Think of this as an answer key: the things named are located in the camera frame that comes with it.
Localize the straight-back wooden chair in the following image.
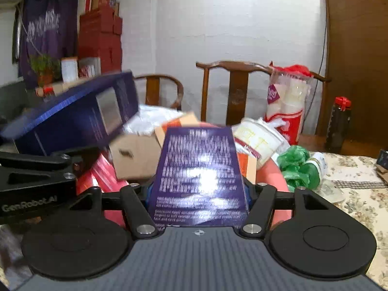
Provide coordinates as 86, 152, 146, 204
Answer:
195, 61, 333, 128

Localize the white instant noodle cup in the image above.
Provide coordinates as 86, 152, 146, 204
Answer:
233, 118, 289, 171

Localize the purple printed box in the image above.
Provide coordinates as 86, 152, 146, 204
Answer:
148, 126, 251, 228

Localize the stack of red boxes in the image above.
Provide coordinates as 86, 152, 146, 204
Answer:
78, 0, 124, 77

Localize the brown cardboard box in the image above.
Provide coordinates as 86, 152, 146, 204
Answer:
108, 133, 163, 181

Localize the red and white box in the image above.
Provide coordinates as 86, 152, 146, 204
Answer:
78, 57, 101, 78

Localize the dark blue box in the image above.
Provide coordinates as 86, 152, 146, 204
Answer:
0, 71, 140, 156

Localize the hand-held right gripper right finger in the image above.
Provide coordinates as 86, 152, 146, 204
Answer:
239, 183, 329, 238

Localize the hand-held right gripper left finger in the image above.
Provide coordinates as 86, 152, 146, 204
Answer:
71, 184, 160, 238

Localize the black wall cable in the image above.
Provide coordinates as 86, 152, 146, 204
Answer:
302, 21, 330, 125

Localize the white canister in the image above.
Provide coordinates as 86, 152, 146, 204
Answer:
61, 57, 79, 83

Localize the potted green plant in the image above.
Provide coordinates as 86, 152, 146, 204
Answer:
28, 54, 62, 87

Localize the purple hanging banner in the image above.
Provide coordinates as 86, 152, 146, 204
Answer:
17, 0, 80, 80

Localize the white plastic bag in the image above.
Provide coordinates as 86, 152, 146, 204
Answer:
124, 105, 186, 136

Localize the white bottle with green label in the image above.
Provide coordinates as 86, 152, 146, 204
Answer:
309, 152, 330, 177

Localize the dark bottle with red cap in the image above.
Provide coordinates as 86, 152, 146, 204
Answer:
325, 96, 353, 154
34, 83, 65, 98

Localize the round-back wooden chair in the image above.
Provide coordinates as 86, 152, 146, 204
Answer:
133, 74, 185, 112

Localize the pink plastic basin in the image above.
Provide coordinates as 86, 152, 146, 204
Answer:
76, 121, 294, 228

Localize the green plastic bag roll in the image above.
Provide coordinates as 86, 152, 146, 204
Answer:
277, 145, 322, 192

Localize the brown wooden wardrobe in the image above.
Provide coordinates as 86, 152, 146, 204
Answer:
315, 0, 388, 159

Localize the red cardboard box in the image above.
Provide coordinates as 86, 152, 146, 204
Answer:
76, 153, 131, 198

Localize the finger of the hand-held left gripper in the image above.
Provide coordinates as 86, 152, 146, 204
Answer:
0, 146, 100, 173
0, 167, 76, 193

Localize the bagged stack of paper cups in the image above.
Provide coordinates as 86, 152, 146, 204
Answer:
263, 63, 313, 146

